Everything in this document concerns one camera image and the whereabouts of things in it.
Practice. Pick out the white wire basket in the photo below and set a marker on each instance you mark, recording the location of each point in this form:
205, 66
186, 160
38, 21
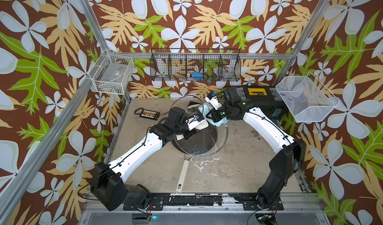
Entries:
307, 98
111, 73

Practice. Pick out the black wire basket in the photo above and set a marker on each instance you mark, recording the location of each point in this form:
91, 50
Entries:
195, 65

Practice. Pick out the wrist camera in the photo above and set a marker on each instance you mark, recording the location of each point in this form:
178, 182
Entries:
196, 121
212, 98

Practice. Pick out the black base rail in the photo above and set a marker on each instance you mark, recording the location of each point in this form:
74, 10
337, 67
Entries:
247, 201

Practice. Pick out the white wire basket right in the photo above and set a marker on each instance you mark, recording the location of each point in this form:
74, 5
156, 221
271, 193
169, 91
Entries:
307, 98

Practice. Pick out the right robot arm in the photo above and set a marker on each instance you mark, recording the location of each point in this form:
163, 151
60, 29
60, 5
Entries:
289, 152

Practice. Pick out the black parallel charging board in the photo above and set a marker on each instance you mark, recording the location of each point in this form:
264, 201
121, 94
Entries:
147, 114

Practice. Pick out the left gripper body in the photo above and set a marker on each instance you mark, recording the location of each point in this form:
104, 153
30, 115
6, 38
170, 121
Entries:
187, 134

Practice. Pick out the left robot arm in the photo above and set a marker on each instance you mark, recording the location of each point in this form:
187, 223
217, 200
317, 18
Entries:
108, 184

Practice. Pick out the aluminium frame post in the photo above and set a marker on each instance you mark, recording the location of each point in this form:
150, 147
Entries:
96, 29

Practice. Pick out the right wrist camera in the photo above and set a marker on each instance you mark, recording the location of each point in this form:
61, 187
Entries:
212, 98

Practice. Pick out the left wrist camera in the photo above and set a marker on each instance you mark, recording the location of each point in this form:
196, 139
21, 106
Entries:
196, 121

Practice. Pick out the white wire basket left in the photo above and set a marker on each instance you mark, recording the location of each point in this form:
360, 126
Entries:
111, 73

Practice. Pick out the black tool case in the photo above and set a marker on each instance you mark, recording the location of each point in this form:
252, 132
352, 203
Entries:
264, 97

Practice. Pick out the light blue cloth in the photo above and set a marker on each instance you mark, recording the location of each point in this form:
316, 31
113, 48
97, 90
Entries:
206, 107

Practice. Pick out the dark frying pan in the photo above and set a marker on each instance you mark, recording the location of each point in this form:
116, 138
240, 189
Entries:
183, 173

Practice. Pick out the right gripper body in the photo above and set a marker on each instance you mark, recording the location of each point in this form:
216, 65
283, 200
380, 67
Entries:
222, 113

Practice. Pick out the glass pot lid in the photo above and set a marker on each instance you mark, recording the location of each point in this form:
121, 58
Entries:
204, 143

